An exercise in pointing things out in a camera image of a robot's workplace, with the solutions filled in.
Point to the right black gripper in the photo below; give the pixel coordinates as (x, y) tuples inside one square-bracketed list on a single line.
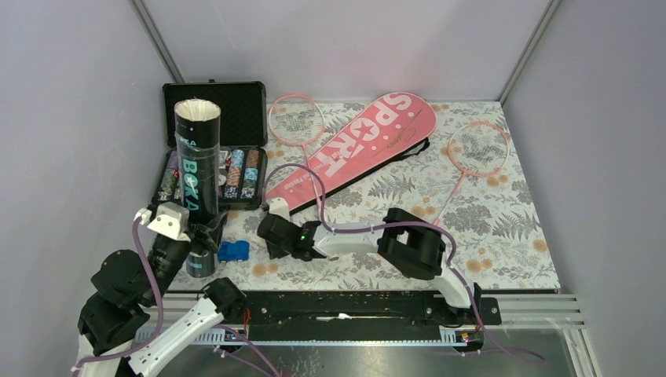
[(275, 252)]

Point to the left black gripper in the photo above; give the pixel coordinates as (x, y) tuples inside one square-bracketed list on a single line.
[(212, 231)]

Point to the pink badminton racket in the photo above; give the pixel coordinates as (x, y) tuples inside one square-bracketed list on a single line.
[(296, 120), (479, 149)]

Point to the black shuttlecock tube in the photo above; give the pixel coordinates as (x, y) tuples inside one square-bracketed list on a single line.
[(198, 148)]

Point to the shuttlecock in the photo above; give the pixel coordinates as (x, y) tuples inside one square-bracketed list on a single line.
[(197, 110)]

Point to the pink racket cover bag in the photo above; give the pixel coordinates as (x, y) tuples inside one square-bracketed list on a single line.
[(383, 132)]

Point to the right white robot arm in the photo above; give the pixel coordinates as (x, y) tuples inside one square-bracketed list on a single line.
[(411, 245)]

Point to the blue small block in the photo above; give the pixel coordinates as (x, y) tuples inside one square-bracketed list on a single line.
[(233, 251)]

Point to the black poker chip case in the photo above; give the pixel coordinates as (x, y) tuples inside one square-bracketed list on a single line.
[(243, 127)]

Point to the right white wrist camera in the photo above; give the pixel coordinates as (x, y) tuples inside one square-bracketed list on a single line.
[(279, 207)]

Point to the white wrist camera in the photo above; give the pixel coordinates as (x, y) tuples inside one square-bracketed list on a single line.
[(279, 207), (168, 219)]

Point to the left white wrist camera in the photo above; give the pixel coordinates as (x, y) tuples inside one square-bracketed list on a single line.
[(168, 219)]

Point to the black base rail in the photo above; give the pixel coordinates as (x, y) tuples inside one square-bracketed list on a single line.
[(348, 316)]

